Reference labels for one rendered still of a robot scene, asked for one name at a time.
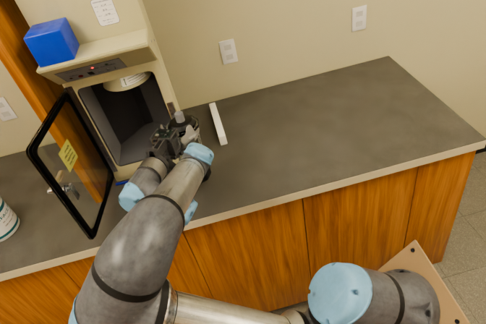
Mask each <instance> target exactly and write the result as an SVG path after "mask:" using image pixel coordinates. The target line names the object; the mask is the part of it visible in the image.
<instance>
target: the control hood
mask: <svg viewBox="0 0 486 324"><path fill-rule="evenodd" d="M117 58H120V59H121V60H122V61H123V62H124V64H125V65H126V66H127V67H133V66H136V65H139V64H144V63H148V62H151V61H156V60H157V59H158V56H157V53H156V51H155V48H154V45H153V42H152V39H151V37H150V33H149V31H148V29H147V28H145V29H141V30H136V31H133V32H130V33H125V34H121V35H116V36H113V37H110V38H104V39H101V40H96V41H93V42H89V43H84V44H81V45H80V46H79V48H78V51H77V54H76V57H75V59H73V60H70V61H65V62H62V63H58V64H53V65H50V66H47V67H39V66H38V68H37V70H36V72H37V73H38V74H40V75H42V76H44V77H46V78H47V79H49V80H51V81H53V82H55V83H56V84H58V85H62V84H65V83H68V82H66V81H65V80H63V79H62V78H60V77H57V76H56V75H55V74H57V73H60V72H65V71H69V70H72V69H77V68H80V67H86V66H89V65H92V64H97V63H101V62H104V61H109V60H112V59H117ZM127 67H125V68H127ZM71 82H73V81H71Z"/></svg>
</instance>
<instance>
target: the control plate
mask: <svg viewBox="0 0 486 324"><path fill-rule="evenodd" d="M105 64H108V65H105ZM91 67H94V68H93V69H91ZM114 67H116V69H115V68H114ZM125 67H127V66H126V65H125V64H124V62H123V61H122V60H121V59H120V58H117V59H112V60H109V61H104V62H101V63H97V64H92V65H89V66H86V67H80V68H77V69H72V70H69V71H65V72H60V73H57V74H55V75H56V76H57V77H60V78H62V79H63V80H65V81H66V82H71V81H74V80H79V79H82V78H86V77H91V76H94V75H97V74H103V73H106V72H110V71H114V70H117V69H122V68H125ZM107 68H109V70H107ZM99 70H101V72H99ZM88 72H94V73H95V74H92V75H89V74H88ZM79 75H83V77H78V76H79ZM71 77H72V78H73V79H70V78H71Z"/></svg>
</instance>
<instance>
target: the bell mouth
mask: <svg viewBox="0 0 486 324"><path fill-rule="evenodd" d="M150 75H151V72H150V71H147V72H142V73H139V74H134V75H130V76H127V77H122V78H119V79H115V80H111V81H108V82H104V83H103V87H104V88H105V89H106V90H108V91H112V92H119V91H124V90H129V89H132V88H135V87H137V86H138V85H141V84H142V83H144V82H145V81H146V80H147V79H148V78H149V76H150Z"/></svg>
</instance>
